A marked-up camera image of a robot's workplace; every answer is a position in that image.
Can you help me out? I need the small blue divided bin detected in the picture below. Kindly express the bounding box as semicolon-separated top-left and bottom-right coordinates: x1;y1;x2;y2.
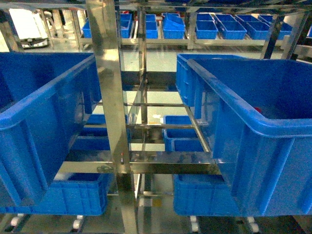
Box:
162;115;203;152

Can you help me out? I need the blue lower right bin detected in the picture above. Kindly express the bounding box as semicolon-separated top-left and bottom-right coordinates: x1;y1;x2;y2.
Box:
173;174;240;216

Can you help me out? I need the large blue upper right bin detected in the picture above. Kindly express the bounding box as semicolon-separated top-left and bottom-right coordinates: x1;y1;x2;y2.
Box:
188;58;312;216

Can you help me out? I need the large blue bin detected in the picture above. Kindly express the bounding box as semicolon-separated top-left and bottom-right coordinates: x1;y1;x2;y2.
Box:
188;58;312;216
0;52;101;207

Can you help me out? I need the blue lower left bin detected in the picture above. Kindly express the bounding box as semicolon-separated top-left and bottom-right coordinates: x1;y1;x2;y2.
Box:
0;174;114;216

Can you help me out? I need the large blue upper left bin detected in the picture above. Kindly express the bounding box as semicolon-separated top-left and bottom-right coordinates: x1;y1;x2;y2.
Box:
0;52;101;207

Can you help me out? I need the stainless steel rack post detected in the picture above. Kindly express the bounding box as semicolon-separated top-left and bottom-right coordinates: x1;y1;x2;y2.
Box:
86;0;138;234

